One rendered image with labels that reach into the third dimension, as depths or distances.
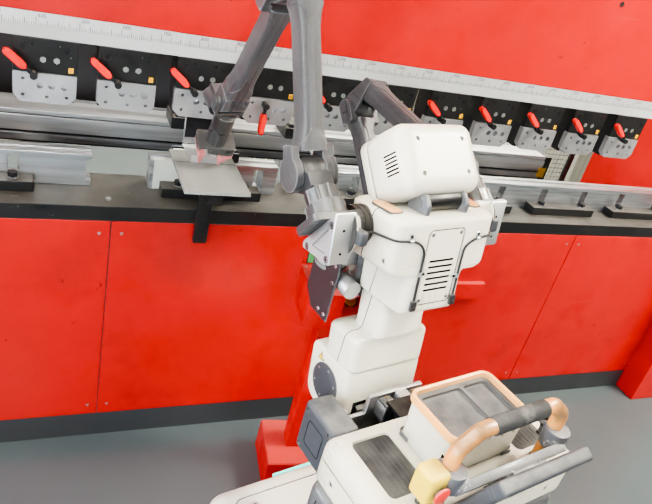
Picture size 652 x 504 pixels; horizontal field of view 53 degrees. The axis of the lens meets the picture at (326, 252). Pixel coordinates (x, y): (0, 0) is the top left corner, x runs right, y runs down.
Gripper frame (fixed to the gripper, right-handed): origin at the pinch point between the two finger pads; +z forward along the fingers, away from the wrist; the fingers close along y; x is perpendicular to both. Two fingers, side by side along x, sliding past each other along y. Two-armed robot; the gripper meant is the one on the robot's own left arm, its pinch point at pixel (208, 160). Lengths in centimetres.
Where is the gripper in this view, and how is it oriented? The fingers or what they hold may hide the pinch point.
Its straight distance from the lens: 192.3
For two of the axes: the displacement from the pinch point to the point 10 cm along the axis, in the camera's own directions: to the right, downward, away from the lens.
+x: 2.0, 8.6, -4.7
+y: -9.1, -0.2, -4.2
